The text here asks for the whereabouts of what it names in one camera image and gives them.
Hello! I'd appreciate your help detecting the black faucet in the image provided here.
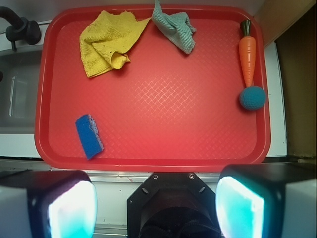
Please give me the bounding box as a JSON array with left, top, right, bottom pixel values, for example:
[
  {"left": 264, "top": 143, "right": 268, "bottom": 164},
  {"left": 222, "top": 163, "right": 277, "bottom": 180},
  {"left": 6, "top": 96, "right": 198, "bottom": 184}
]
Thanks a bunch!
[{"left": 0, "top": 6, "right": 42, "bottom": 52}]

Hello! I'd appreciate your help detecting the blue ball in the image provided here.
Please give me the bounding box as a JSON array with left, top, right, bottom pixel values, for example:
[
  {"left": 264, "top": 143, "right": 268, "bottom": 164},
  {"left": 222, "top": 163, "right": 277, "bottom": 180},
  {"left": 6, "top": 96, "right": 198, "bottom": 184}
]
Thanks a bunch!
[{"left": 239, "top": 86, "right": 266, "bottom": 111}]

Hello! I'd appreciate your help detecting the blue sponge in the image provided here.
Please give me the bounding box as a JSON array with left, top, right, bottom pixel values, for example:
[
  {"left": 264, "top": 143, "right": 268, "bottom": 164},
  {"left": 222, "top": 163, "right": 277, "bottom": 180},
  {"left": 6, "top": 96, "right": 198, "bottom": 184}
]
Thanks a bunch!
[{"left": 75, "top": 114, "right": 104, "bottom": 160}]

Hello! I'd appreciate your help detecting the light green cloth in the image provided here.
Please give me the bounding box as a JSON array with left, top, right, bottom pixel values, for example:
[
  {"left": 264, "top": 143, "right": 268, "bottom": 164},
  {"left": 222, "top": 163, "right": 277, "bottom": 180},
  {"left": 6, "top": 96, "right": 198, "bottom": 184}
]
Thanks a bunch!
[{"left": 151, "top": 0, "right": 197, "bottom": 54}]

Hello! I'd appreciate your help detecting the orange toy carrot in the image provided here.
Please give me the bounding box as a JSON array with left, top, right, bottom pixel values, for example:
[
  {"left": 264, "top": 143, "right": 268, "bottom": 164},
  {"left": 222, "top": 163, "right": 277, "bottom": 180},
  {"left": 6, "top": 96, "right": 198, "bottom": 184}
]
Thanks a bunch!
[{"left": 238, "top": 19, "right": 256, "bottom": 87}]

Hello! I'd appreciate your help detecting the red plastic tray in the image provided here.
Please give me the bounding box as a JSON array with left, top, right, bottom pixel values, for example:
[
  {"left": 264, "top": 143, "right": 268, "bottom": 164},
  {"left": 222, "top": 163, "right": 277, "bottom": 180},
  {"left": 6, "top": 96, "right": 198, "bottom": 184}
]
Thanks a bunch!
[{"left": 35, "top": 5, "right": 270, "bottom": 172}]

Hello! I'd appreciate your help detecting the metal sink basin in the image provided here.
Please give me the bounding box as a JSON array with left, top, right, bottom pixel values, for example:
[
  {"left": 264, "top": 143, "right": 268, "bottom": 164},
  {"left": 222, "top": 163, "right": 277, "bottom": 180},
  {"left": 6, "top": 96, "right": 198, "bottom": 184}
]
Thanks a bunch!
[{"left": 0, "top": 50, "right": 42, "bottom": 134}]

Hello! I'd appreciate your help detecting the yellow cloth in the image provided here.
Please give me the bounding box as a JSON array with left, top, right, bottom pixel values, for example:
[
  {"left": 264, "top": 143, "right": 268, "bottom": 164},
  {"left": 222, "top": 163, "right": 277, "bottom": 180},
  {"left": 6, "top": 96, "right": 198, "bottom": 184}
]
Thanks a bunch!
[{"left": 79, "top": 10, "right": 150, "bottom": 78}]

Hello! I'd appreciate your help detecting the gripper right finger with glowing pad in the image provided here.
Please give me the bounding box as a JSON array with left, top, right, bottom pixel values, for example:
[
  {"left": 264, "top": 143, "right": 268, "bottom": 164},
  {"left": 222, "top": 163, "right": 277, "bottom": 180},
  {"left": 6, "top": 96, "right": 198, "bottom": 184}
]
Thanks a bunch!
[{"left": 215, "top": 163, "right": 317, "bottom": 238}]

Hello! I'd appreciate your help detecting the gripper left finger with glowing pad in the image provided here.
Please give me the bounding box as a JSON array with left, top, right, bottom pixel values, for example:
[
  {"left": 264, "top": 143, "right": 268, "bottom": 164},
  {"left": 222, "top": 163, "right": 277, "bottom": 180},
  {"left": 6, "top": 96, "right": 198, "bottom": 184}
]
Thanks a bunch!
[{"left": 0, "top": 170, "right": 97, "bottom": 238}]

